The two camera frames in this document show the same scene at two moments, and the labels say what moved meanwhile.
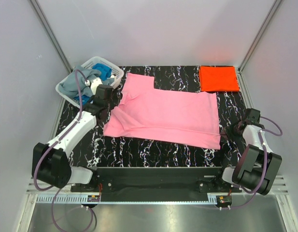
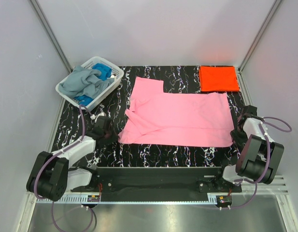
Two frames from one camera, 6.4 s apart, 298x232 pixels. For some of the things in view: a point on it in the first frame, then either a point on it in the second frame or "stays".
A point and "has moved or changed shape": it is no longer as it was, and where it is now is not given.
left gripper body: [108, 106] → [110, 135]
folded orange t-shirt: [218, 79] stays
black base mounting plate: [158, 184] stays
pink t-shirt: [183, 118] has moved or changed shape
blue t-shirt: [106, 71] stays
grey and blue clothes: [84, 76] stays
